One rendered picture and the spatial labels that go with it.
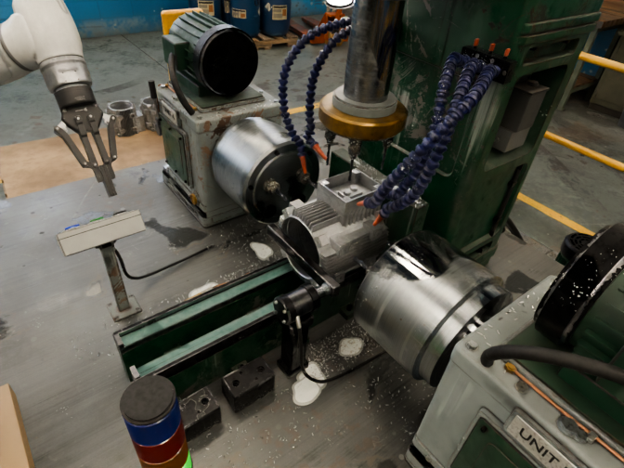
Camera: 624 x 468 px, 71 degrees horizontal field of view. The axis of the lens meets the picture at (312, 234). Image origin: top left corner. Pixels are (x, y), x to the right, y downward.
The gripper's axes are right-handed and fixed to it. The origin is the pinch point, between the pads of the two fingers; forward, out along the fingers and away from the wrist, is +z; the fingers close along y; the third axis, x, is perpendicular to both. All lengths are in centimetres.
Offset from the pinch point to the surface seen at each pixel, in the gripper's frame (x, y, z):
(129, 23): 480, 169, -221
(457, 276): -55, 39, 36
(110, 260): 2.5, -5.1, 17.0
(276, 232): -14.4, 28.7, 22.7
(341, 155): -17, 52, 10
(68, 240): -3.5, -11.7, 9.8
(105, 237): -3.5, -5.0, 11.6
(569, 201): 64, 302, 93
